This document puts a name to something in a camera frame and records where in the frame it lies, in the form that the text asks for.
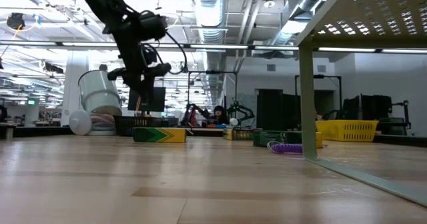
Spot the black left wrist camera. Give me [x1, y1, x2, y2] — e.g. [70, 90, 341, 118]
[138, 10, 168, 41]

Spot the yellow green Crayola crayon box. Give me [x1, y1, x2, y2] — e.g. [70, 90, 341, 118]
[222, 127, 258, 141]
[252, 130, 324, 149]
[133, 127, 187, 143]

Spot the white round lid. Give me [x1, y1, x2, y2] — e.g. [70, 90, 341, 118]
[69, 109, 93, 135]

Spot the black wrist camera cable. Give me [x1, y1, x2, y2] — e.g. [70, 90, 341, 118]
[165, 30, 188, 75]

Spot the yellow plastic basket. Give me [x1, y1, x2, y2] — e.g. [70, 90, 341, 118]
[315, 119, 380, 143]

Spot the purple spiral coil keychain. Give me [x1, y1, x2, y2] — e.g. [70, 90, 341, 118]
[266, 141, 304, 155]

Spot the white plastic bucket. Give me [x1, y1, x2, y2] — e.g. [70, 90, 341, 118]
[77, 69, 123, 117]

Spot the person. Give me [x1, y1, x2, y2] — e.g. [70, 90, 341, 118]
[209, 105, 230, 127]

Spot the clear plastic bag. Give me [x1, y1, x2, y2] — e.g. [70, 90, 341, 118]
[89, 113, 116, 135]

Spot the black overhead device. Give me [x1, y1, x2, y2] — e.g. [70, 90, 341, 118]
[6, 12, 39, 33]

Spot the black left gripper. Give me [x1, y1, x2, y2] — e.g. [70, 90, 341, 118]
[107, 43, 172, 113]

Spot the pale green metal desk shelf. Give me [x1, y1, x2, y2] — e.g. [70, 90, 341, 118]
[295, 0, 427, 208]

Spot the dark background cabinet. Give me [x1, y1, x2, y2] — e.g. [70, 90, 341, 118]
[256, 89, 301, 131]

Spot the black background equipment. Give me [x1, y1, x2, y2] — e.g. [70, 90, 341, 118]
[342, 95, 412, 135]

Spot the black computer monitor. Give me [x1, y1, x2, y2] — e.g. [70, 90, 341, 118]
[127, 86, 167, 118]

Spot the black mesh basket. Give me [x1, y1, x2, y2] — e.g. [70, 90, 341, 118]
[113, 115, 164, 137]

